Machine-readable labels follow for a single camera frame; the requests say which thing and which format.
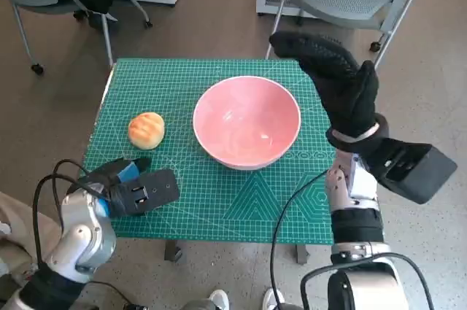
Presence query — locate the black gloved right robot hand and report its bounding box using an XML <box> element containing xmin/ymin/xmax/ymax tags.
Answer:
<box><xmin>269</xmin><ymin>31</ymin><xmax>380</xmax><ymax>139</ymax></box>

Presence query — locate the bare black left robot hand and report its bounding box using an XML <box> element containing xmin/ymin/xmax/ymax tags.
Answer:
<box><xmin>78</xmin><ymin>158</ymin><xmax>153</xmax><ymax>194</ymax></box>

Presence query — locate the round toy bread bun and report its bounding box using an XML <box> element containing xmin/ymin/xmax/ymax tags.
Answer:
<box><xmin>127</xmin><ymin>112</ymin><xmax>166</xmax><ymax>150</ymax></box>

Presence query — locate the pink bowl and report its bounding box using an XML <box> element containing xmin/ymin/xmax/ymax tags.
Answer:
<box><xmin>192</xmin><ymin>75</ymin><xmax>302</xmax><ymax>171</ymax></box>

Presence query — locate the green cutting mat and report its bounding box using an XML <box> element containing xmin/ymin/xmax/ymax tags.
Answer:
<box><xmin>83</xmin><ymin>57</ymin><xmax>335</xmax><ymax>244</ymax></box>

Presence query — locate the person's leg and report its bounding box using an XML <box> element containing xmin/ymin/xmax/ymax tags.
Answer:
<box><xmin>0</xmin><ymin>191</ymin><xmax>63</xmax><ymax>271</ymax></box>

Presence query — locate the white shoe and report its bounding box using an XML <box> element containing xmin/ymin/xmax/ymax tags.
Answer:
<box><xmin>262</xmin><ymin>287</ymin><xmax>284</xmax><ymax>310</ymax></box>
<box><xmin>209</xmin><ymin>289</ymin><xmax>231</xmax><ymax>310</ymax></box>

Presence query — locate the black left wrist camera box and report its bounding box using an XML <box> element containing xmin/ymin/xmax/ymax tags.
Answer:
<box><xmin>109</xmin><ymin>169</ymin><xmax>181</xmax><ymax>218</ymax></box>

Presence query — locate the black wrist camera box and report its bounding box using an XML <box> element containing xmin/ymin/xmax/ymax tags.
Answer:
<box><xmin>364</xmin><ymin>136</ymin><xmax>459</xmax><ymax>205</ymax></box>
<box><xmin>109</xmin><ymin>169</ymin><xmax>181</xmax><ymax>218</ymax></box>

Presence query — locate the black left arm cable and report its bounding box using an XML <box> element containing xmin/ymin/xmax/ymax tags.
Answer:
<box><xmin>31</xmin><ymin>174</ymin><xmax>110</xmax><ymax>266</ymax></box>
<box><xmin>53</xmin><ymin>158</ymin><xmax>110</xmax><ymax>233</ymax></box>

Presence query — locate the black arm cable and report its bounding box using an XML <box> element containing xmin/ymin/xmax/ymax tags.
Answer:
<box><xmin>53</xmin><ymin>158</ymin><xmax>110</xmax><ymax>233</ymax></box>
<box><xmin>31</xmin><ymin>174</ymin><xmax>110</xmax><ymax>266</ymax></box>
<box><xmin>269</xmin><ymin>171</ymin><xmax>329</xmax><ymax>307</ymax></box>

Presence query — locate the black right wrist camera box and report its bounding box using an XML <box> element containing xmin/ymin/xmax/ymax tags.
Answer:
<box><xmin>364</xmin><ymin>136</ymin><xmax>459</xmax><ymax>205</ymax></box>

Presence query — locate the grey table leg bracket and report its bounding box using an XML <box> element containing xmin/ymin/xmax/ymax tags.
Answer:
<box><xmin>295</xmin><ymin>243</ymin><xmax>309</xmax><ymax>264</ymax></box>
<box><xmin>164</xmin><ymin>240</ymin><xmax>182</xmax><ymax>262</ymax></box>

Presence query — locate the black floor cable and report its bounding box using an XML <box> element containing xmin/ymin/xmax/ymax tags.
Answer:
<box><xmin>87</xmin><ymin>279</ymin><xmax>127</xmax><ymax>306</ymax></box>

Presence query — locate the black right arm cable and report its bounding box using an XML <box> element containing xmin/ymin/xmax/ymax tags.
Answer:
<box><xmin>269</xmin><ymin>171</ymin><xmax>329</xmax><ymax>307</ymax></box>

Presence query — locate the black looped shoulder cable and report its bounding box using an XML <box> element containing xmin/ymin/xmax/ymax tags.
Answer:
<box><xmin>299</xmin><ymin>251</ymin><xmax>435</xmax><ymax>310</ymax></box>

